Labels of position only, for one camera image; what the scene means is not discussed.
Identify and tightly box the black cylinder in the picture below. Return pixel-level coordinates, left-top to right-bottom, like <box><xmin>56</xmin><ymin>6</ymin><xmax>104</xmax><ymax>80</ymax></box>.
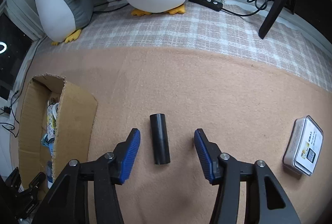
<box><xmin>150</xmin><ymin>113</ymin><xmax>171</xmax><ymax>165</ymax></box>

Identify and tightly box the light blue clip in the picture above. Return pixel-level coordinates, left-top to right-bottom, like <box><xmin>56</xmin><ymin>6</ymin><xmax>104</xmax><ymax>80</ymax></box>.
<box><xmin>41</xmin><ymin>134</ymin><xmax>55</xmax><ymax>155</ymax></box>

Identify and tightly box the white patterned tube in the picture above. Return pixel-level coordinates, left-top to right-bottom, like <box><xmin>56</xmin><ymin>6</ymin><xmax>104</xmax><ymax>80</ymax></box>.
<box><xmin>47</xmin><ymin>104</ymin><xmax>56</xmax><ymax>140</ymax></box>

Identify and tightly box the cardboard box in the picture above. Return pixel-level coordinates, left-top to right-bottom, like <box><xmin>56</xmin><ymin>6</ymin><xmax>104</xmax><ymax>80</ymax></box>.
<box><xmin>18</xmin><ymin>74</ymin><xmax>97</xmax><ymax>189</ymax></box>

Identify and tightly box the clear plastic white box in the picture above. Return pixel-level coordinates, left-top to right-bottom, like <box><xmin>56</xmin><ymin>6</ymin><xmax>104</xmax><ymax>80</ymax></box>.
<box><xmin>282</xmin><ymin>115</ymin><xmax>323</xmax><ymax>176</ymax></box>

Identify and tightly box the plaid grey white blanket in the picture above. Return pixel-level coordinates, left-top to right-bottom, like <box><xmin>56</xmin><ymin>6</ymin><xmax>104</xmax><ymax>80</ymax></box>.
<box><xmin>38</xmin><ymin>2</ymin><xmax>331</xmax><ymax>91</ymax></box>

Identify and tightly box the left penguin plush toy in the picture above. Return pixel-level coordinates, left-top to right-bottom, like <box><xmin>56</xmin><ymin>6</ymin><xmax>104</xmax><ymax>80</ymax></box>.
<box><xmin>24</xmin><ymin>0</ymin><xmax>94</xmax><ymax>46</ymax></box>

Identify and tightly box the black camera equipment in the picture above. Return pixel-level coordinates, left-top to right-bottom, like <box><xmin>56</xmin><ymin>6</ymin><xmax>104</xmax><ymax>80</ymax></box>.
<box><xmin>1</xmin><ymin>167</ymin><xmax>46</xmax><ymax>223</ymax></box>

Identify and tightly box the black cable on floor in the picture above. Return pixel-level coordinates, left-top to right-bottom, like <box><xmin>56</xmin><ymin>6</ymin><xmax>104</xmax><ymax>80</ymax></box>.
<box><xmin>0</xmin><ymin>90</ymin><xmax>22</xmax><ymax>139</ymax></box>

